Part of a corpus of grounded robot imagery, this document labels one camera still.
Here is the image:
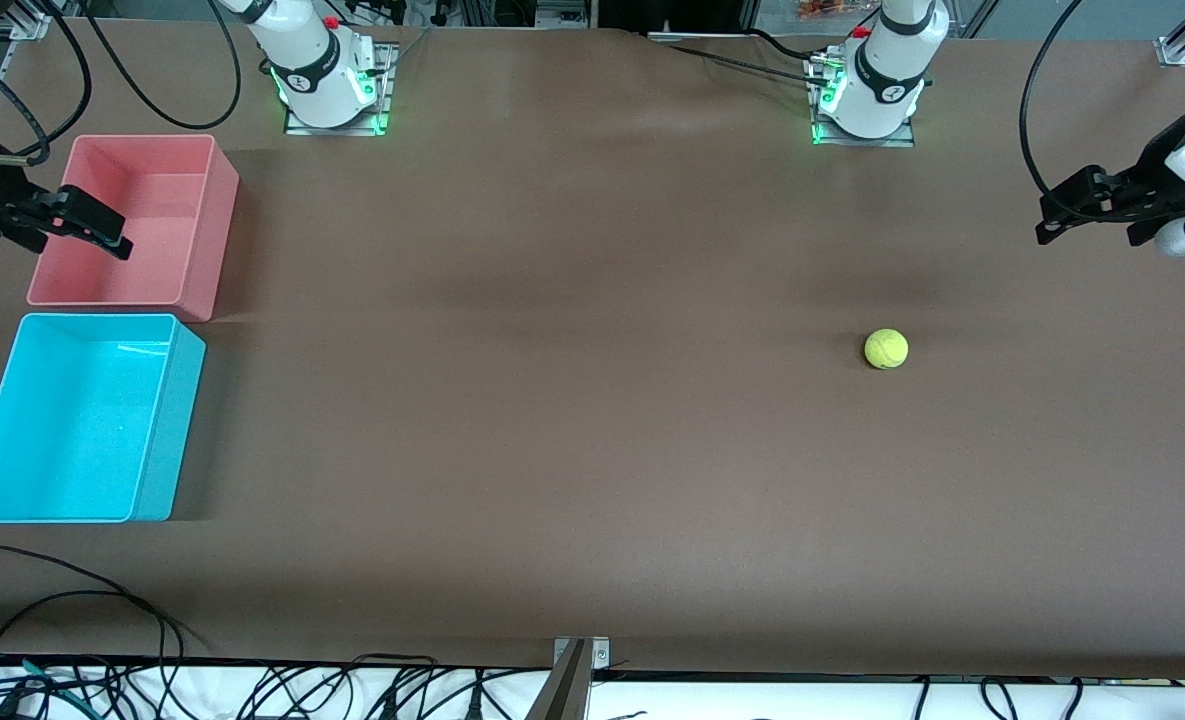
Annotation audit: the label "yellow-green tennis ball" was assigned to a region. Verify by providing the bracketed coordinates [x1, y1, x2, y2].
[864, 328, 910, 371]

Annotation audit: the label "pink plastic bin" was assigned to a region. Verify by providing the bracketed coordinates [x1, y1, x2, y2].
[27, 134, 241, 323]

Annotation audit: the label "blue plastic bin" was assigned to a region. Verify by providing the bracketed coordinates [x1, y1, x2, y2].
[0, 312, 207, 524]

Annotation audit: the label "dark metal strut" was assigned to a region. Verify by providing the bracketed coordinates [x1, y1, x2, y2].
[524, 640, 593, 720]

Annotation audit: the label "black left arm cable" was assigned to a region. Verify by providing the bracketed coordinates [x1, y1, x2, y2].
[1020, 0, 1083, 196]

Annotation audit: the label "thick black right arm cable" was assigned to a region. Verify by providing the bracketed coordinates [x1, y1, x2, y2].
[80, 0, 243, 131]

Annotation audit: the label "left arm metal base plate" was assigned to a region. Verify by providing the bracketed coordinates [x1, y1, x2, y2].
[810, 55, 918, 148]

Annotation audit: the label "teal cable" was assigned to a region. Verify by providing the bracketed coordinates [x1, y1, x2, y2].
[0, 650, 88, 716]

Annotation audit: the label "small metal bracket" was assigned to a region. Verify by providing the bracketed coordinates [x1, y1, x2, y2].
[552, 636, 611, 673]

